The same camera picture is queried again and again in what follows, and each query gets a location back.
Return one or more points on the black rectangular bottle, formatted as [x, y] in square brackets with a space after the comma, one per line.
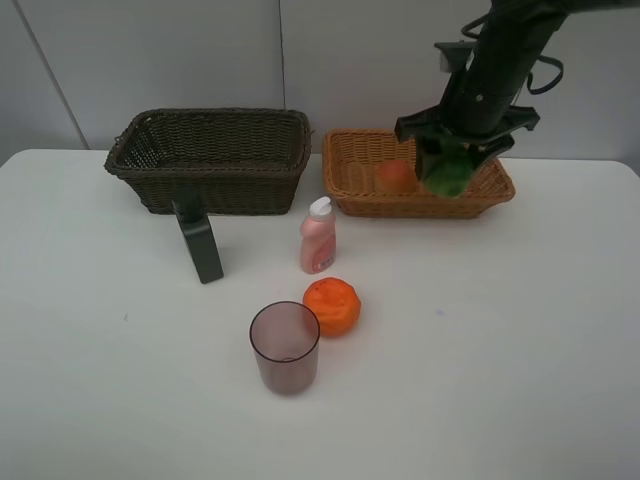
[198, 234]

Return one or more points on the dark brown wicker basket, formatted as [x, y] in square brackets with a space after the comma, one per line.
[241, 161]

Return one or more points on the orange wicker basket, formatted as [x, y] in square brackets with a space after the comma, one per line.
[351, 157]

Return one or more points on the pink bottle white cap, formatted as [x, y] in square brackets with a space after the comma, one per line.
[318, 232]

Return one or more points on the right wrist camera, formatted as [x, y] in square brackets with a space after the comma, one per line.
[454, 55]

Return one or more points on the red orange peach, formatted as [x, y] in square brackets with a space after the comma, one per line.
[395, 177]

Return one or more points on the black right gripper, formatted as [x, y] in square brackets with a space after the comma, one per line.
[464, 117]

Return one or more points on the orange mandarin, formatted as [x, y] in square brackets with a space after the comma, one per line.
[336, 305]

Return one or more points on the purple translucent cup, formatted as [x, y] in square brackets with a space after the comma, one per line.
[285, 339]

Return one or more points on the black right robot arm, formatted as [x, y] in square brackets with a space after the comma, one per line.
[510, 39]

